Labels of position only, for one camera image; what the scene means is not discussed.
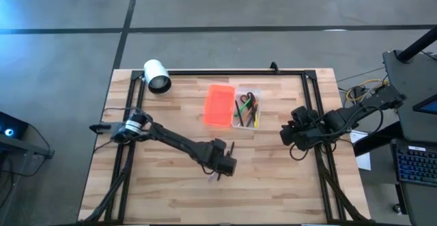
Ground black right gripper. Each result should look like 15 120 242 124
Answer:
280 116 328 152

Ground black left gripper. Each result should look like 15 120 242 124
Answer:
201 143 238 182

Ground green pen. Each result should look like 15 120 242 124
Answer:
239 98 256 117

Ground black red handled scissors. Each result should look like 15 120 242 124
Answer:
239 91 257 107

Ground orange plastic lid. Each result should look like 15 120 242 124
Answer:
203 84 236 128

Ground clear plastic supply box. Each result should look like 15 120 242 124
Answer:
231 87 262 130

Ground white paper sheet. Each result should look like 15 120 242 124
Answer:
348 129 373 171

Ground dark grey cart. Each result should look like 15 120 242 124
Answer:
382 50 437 143

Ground backlit keyboard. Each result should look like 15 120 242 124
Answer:
390 138 437 188

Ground tablet with blue screen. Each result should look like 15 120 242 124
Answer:
412 94 437 116

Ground black pole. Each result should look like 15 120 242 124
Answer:
397 25 437 63

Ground black device with blue light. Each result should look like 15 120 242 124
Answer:
0 111 30 141

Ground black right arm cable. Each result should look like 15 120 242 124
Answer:
288 143 311 162

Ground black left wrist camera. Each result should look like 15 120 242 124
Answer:
212 138 227 152

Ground black metal table frame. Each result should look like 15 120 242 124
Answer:
77 69 369 225

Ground yellow cable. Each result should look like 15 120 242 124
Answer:
345 78 390 102

